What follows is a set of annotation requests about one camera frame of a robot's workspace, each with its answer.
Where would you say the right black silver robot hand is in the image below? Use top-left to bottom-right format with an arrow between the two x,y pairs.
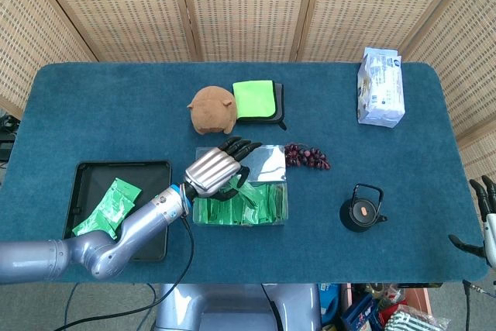
448,174 -> 496,269

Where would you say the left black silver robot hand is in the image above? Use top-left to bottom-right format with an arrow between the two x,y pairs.
181,136 -> 263,202

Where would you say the clear box of green sachets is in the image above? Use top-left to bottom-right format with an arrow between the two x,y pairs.
192,144 -> 290,228

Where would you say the black plastic tray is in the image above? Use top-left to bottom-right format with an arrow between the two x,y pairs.
62,159 -> 174,264

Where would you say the brown plush capybara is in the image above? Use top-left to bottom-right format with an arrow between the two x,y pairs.
186,85 -> 238,136

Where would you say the bright green folded cloth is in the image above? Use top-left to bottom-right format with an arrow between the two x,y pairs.
232,79 -> 277,120

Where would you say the dark grey folded cloth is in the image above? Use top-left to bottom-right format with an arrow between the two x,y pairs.
236,81 -> 288,132

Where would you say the dark red grape bunch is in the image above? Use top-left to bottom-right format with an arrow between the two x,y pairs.
284,143 -> 332,171

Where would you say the blue felt table cover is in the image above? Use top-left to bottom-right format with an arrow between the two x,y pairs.
0,61 -> 490,284

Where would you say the striped plastic-wrapped package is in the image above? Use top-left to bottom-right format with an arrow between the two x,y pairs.
383,305 -> 451,331

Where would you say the black cast iron teapot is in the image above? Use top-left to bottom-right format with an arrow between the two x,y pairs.
339,183 -> 388,233

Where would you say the grey robot torso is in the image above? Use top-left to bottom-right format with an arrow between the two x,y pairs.
154,283 -> 322,331

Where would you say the dark blue box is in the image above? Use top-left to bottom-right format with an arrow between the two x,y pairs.
340,291 -> 384,331

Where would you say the woven bamboo folding screen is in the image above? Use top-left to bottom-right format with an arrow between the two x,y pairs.
0,0 -> 496,195

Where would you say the white blue paper package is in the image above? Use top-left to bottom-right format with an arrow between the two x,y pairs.
356,47 -> 406,129

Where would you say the black equipment beside table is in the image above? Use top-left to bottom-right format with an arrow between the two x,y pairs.
0,112 -> 19,162

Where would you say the black right hand cable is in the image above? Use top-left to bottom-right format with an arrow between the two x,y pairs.
462,278 -> 496,331

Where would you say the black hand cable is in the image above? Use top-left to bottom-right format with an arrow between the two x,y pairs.
57,216 -> 195,331
462,278 -> 496,331

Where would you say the black left hand cable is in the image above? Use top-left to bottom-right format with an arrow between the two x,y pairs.
57,216 -> 195,331

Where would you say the blue floor cable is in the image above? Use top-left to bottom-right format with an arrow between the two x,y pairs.
63,283 -> 81,331

